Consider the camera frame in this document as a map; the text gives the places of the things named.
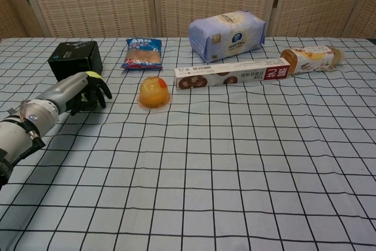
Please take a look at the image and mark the orange jelly cup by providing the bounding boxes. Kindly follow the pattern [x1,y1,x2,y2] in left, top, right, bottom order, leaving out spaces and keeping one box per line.
[137,76,172,112]

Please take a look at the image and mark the blue snack bag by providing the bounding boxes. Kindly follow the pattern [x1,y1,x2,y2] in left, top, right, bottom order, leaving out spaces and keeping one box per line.
[120,38,164,71]

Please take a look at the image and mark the yellow tennis ball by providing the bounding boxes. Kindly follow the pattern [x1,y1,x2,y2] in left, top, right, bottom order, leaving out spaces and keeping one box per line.
[82,71,104,102]

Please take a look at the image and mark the checkered tablecloth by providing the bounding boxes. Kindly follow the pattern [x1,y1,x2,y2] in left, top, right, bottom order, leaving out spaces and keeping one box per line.
[0,36,376,251]

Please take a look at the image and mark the long white wrap box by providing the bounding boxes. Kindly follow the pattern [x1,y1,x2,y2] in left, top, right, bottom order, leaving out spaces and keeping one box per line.
[174,58,291,91]

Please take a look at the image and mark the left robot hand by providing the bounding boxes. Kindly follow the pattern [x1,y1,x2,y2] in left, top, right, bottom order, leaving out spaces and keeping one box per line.
[35,71,113,116]

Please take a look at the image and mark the black cardboard box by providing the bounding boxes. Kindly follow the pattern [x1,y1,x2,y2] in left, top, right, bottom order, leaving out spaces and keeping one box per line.
[48,41,104,83]

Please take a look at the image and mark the light blue tissue pack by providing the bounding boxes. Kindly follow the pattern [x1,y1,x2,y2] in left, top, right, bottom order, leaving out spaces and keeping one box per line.
[188,9,267,63]

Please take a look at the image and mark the woven folding screen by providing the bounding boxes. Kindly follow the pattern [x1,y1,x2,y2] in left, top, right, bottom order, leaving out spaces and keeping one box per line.
[0,0,376,40]

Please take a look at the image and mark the tea bottle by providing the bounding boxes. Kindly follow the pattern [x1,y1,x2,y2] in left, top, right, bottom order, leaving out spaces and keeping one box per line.
[280,45,347,76]

